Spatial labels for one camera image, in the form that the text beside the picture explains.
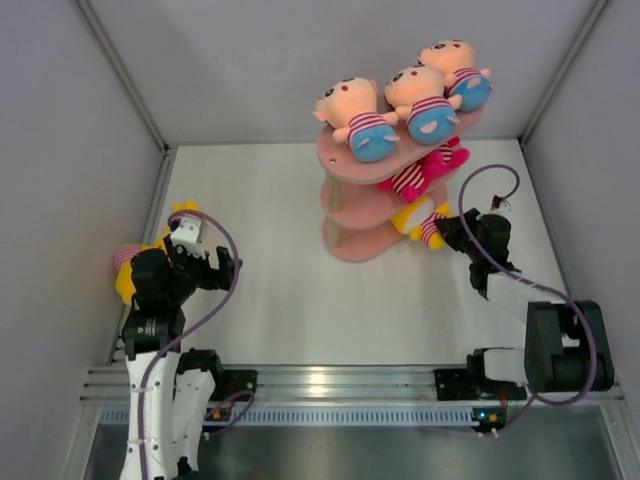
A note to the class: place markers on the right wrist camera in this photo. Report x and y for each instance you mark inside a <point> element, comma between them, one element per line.
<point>499,203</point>

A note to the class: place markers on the large boy plush doll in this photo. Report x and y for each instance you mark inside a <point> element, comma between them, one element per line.
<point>456,61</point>

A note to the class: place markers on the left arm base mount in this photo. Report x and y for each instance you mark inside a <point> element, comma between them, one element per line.
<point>233,380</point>

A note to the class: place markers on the white pink plush glasses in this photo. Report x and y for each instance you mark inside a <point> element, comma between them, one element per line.
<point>452,155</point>

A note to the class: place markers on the yellow plush corner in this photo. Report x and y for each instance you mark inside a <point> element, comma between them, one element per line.
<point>122,261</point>

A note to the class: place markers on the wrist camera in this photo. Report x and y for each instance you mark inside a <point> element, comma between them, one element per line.
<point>499,203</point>
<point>187,231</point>

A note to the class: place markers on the yellow plush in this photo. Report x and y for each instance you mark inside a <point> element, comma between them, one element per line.
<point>165,230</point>
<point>417,221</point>

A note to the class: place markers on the white slotted cable duct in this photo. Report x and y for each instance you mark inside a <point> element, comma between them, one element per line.
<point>351,415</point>

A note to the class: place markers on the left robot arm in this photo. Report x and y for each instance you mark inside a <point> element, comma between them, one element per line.
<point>169,389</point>

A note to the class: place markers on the white pink plush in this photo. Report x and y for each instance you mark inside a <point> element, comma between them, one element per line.
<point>413,181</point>

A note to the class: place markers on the small boy plush doll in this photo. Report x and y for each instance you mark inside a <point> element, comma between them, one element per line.
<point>350,108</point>

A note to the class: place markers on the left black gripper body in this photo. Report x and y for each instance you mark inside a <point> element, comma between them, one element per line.
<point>196,268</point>

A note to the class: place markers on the aluminium mounting rail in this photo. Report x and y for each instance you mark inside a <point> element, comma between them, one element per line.
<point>286,384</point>

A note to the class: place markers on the pink three-tier shelf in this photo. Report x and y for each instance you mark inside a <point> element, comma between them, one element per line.
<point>357,225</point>

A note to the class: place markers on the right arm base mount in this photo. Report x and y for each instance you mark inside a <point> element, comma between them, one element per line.
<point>471,383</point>

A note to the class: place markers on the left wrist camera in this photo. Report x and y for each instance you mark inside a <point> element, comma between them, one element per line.
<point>187,231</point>

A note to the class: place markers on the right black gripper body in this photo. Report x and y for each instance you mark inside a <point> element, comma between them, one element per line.
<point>459,238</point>

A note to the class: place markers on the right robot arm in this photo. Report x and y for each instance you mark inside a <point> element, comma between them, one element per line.
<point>565,347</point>

